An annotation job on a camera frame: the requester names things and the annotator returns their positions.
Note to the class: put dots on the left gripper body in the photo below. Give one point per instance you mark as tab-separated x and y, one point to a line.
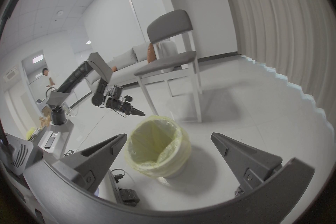
119	107

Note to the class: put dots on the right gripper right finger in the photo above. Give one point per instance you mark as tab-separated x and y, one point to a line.
246	162

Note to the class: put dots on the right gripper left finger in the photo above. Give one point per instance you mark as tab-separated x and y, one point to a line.
97	162

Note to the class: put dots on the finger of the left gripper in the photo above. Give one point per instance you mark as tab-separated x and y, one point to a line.
137	112

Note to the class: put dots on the yellow plastic bag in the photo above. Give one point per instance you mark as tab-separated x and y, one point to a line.
157	144

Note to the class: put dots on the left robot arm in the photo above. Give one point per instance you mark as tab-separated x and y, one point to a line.
73	78

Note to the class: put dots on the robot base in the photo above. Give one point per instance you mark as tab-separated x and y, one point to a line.
60	136

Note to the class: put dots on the white trash bin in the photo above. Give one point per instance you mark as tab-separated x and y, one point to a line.
173	178

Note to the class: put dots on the orange cushion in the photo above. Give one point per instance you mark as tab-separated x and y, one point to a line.
114	68
151	52

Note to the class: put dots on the pale grey sofa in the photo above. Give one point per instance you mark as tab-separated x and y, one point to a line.
126	60

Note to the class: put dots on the white chair grey seat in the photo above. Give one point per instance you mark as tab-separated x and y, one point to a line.
168	60

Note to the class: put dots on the person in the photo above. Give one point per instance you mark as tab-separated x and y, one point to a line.
48	77

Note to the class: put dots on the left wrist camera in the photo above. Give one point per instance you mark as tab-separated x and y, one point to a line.
128	99

